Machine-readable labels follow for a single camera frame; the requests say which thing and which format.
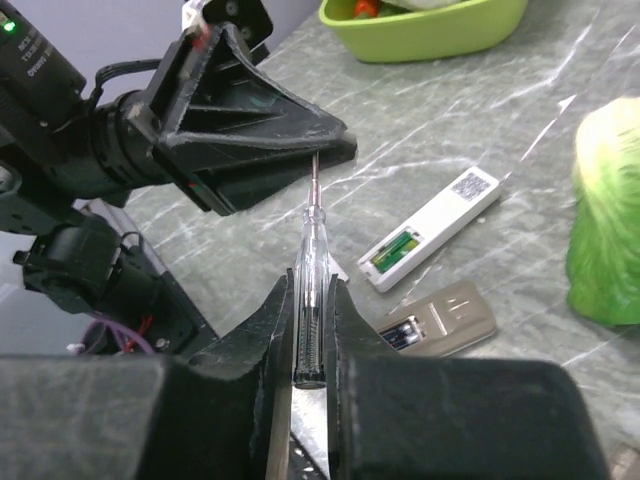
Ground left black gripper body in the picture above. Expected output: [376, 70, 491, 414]
[84, 91, 200, 200]

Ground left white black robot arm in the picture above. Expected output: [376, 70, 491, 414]
[1, 1, 357, 357]

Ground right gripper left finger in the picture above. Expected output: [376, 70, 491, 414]
[1, 274, 293, 479]

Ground green plastic basket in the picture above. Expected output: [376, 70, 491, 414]
[318, 1, 528, 63]

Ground white universal AC remote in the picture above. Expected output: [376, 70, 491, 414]
[376, 280, 497, 357]

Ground black batteries in remote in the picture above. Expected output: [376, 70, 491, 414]
[380, 317, 424, 351]

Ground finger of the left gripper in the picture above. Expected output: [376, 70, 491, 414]
[147, 23, 358, 215]

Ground clear handled screwdriver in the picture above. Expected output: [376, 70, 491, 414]
[293, 154, 330, 390]

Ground green napa cabbage half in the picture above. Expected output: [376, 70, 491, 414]
[566, 97, 639, 327]

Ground long white remote control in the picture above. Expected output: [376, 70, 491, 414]
[358, 167, 502, 293]

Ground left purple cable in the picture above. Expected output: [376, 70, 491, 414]
[79, 319, 156, 356]

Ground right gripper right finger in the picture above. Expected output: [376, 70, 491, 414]
[324, 279, 610, 479]

